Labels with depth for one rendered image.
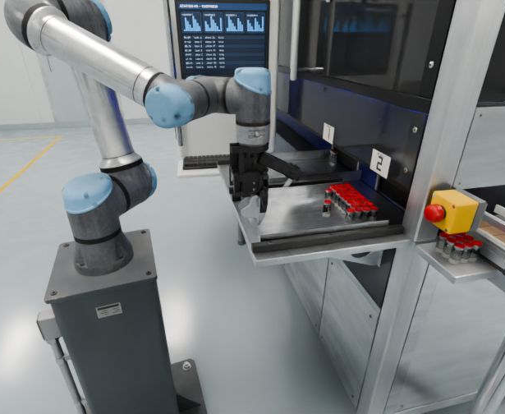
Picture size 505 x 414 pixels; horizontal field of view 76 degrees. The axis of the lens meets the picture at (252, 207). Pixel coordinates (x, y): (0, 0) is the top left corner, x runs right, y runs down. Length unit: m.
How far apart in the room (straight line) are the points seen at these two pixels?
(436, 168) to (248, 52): 1.05
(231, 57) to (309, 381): 1.47
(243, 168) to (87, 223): 0.40
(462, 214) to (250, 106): 0.49
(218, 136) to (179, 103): 1.07
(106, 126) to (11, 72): 5.71
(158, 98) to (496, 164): 0.76
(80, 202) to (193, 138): 0.90
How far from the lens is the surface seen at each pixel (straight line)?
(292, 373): 1.65
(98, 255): 0.92
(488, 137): 0.90
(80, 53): 0.74
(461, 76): 0.79
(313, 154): 1.41
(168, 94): 0.60
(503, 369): 1.04
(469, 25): 0.79
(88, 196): 0.85
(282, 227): 0.87
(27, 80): 6.56
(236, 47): 1.61
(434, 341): 1.25
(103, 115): 0.93
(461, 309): 1.21
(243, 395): 1.58
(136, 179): 0.95
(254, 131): 0.70
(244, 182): 0.74
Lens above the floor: 1.33
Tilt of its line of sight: 27 degrees down
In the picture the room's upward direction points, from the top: straight up
